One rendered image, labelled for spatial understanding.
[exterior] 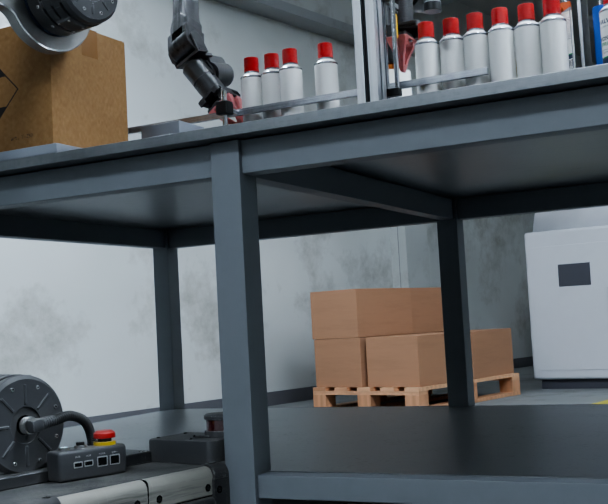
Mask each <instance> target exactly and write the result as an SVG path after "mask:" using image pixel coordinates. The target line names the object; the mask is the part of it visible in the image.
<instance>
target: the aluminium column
mask: <svg viewBox="0 0 608 504"><path fill-rule="evenodd" d="M352 13H353V30H354V47H355V64H356V81H357V98H358V104H359V103H365V102H371V101H378V100H384V99H387V91H386V75H385V58H384V42H383V25H382V9H381V0H352Z"/></svg>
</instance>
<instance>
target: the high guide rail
mask: <svg viewBox="0 0 608 504"><path fill-rule="evenodd" d="M485 75H489V70H488V68H487V67H484V68H478V69H472V70H466V71H460V72H454V73H448V74H442V75H436V76H431V77H425V78H419V79H413V80H407V81H401V82H400V88H401V89H407V88H413V87H419V86H425V85H431V84H437V83H443V82H449V81H455V80H461V79H467V78H473V77H479V76H485ZM352 97H357V89H354V90H348V91H342V92H336V93H330V94H324V95H318V96H312V97H306V98H300V99H295V100H289V101H283V102H277V103H271V104H265V105H259V106H253V107H247V108H241V109H237V110H239V114H238V115H235V114H233V115H230V116H228V118H231V117H237V116H243V115H249V114H255V113H261V112H267V111H273V110H279V109H286V108H292V107H298V106H304V105H310V104H316V103H322V102H328V101H334V100H340V99H346V98H352ZM219 119H222V116H219V115H217V114H216V113H212V114H206V115H200V116H194V117H188V118H182V119H176V120H170V121H164V122H159V123H165V122H171V121H177V120H179V121H183V122H187V123H190V124H195V123H201V122H207V121H213V120H219ZM159 123H153V124H147V125H141V126H135V127H129V129H130V132H129V133H128V134H134V133H140V132H141V127H142V126H148V125H154V124H159Z"/></svg>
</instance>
